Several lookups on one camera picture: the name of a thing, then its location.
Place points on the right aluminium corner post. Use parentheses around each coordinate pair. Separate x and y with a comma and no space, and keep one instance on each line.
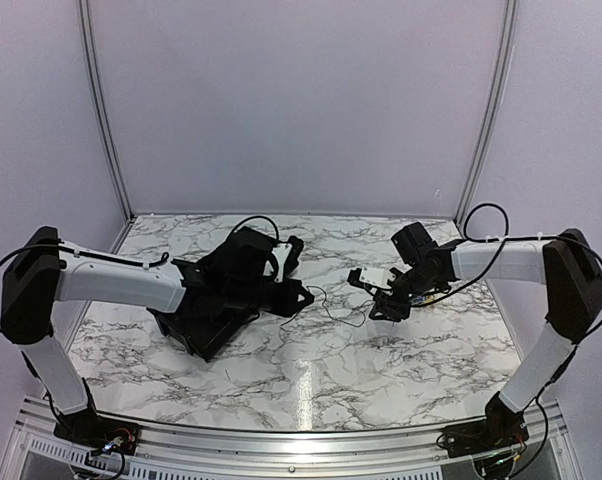
(494,100)

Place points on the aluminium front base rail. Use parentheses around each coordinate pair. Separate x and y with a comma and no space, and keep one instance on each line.
(170,451)

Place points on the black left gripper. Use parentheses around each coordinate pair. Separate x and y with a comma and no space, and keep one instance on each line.
(287,306)

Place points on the black three-compartment plastic bin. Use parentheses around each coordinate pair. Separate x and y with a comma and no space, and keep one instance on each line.
(201,336)

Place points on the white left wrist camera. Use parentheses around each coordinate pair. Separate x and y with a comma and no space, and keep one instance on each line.
(283,259)

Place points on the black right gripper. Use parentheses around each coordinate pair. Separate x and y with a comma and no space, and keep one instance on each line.
(392,310)

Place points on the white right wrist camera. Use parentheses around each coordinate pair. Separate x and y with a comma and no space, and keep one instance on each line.
(368,277)

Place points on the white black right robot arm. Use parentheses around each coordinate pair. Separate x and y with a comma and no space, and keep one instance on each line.
(460,351)

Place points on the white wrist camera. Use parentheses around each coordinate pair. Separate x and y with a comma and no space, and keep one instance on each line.
(283,259)
(368,277)

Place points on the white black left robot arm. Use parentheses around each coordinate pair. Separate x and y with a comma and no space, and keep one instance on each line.
(48,271)

